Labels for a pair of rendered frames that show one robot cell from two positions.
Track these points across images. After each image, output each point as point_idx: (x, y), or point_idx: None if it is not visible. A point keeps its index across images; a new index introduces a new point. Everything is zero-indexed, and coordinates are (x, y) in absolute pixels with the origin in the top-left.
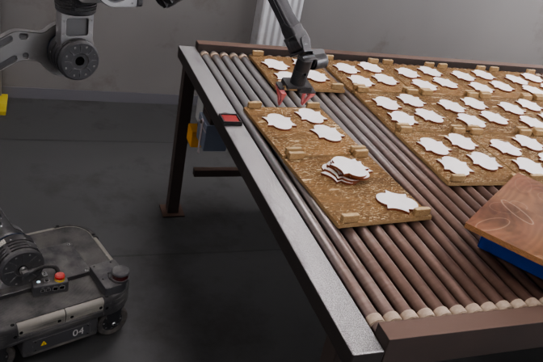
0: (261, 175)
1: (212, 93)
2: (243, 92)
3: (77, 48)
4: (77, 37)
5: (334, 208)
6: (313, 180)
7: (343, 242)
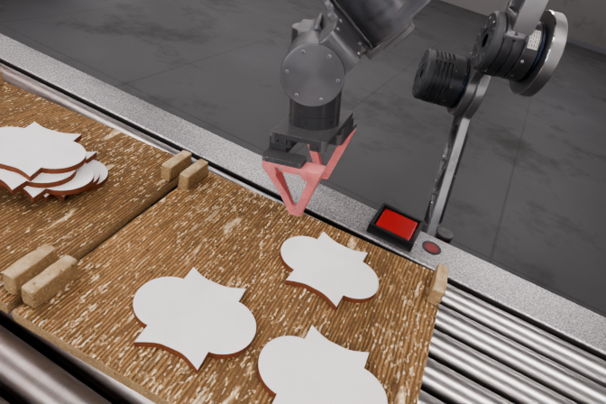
0: (192, 133)
1: (561, 308)
2: (577, 385)
3: (491, 19)
4: (510, 13)
5: (23, 99)
6: (98, 138)
7: None
